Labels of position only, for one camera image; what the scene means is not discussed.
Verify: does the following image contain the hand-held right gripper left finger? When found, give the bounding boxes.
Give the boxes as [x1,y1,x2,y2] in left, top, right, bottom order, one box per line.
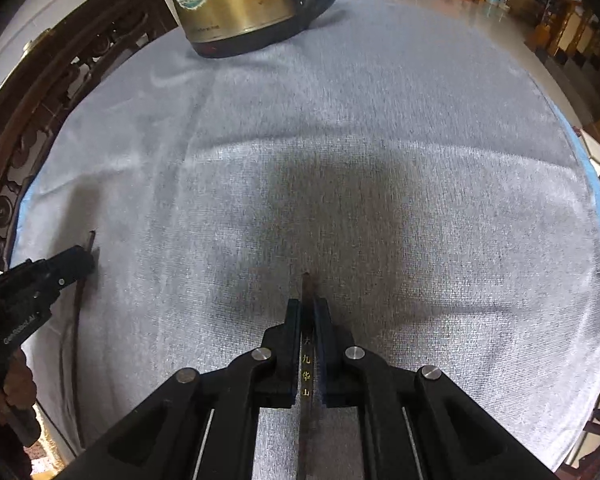
[82,298,303,480]

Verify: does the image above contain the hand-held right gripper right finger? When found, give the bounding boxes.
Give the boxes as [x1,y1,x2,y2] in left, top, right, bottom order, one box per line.
[312,297,561,480]

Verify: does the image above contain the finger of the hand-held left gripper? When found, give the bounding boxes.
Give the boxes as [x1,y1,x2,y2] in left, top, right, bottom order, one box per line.
[50,244,97,288]

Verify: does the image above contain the dark wooden chopstick gold lettering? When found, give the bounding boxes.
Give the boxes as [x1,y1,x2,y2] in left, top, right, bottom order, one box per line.
[296,272,317,480]

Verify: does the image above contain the person's left hand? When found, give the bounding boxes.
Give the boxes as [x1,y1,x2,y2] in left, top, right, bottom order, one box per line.
[1,350,37,412]

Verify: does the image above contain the grey tablecloth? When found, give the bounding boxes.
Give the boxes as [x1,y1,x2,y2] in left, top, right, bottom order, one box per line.
[17,0,600,480]

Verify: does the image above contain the carved wooden sideboard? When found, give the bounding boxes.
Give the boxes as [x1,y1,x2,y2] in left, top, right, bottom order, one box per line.
[0,0,178,281]

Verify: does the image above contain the brass electric kettle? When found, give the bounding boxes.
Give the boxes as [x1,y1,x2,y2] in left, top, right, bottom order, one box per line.
[164,0,355,59]

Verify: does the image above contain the small white stool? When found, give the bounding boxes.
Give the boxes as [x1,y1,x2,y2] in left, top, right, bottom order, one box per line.
[577,127,600,176]

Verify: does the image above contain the wooden stair railing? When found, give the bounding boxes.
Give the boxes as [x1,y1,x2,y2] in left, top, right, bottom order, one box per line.
[525,0,600,76]

